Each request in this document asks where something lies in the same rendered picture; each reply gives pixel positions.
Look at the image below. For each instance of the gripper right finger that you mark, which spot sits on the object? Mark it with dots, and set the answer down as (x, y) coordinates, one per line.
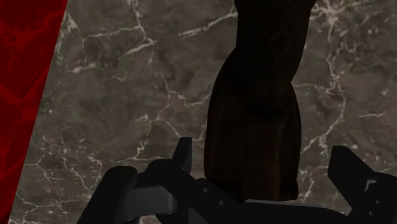
(372, 195)

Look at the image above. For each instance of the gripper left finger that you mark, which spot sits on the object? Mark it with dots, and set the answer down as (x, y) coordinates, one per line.
(167, 186)

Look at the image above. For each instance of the dark brown curved vase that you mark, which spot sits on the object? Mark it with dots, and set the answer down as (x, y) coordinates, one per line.
(254, 124)

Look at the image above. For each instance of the red patterned robot stand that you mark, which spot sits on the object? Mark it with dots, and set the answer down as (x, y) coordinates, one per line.
(18, 77)

